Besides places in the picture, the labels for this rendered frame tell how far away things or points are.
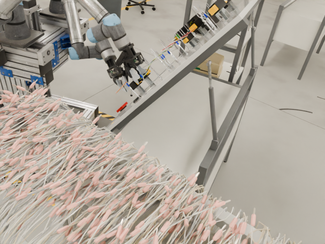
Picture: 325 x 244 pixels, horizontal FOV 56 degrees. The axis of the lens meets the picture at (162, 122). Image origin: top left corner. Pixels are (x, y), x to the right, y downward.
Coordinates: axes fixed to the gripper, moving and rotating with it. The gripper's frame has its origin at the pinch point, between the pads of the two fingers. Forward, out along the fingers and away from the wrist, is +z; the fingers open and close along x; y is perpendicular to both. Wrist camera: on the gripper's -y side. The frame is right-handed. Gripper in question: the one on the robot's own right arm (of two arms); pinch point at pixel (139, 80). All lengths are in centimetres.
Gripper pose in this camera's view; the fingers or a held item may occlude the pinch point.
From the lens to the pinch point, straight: 165.2
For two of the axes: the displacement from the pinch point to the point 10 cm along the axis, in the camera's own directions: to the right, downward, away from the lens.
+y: 7.2, 0.4, -6.9
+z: 4.1, 7.8, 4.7
